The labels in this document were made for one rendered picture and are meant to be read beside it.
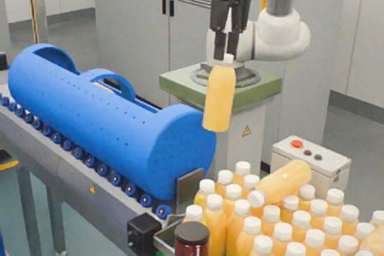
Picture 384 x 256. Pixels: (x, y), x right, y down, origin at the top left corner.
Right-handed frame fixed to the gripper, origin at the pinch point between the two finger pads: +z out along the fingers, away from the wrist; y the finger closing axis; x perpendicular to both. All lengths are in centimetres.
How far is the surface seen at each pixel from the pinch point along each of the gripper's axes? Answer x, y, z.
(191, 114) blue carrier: -11.7, -1.8, 20.9
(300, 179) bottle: 20.5, -10.4, 30.5
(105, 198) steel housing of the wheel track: -38, 8, 55
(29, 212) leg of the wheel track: -119, -4, 98
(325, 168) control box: 17.6, -26.1, 31.4
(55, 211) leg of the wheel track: -119, -19, 102
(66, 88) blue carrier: -59, 12, 22
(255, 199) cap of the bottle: 18.4, 3.6, 33.6
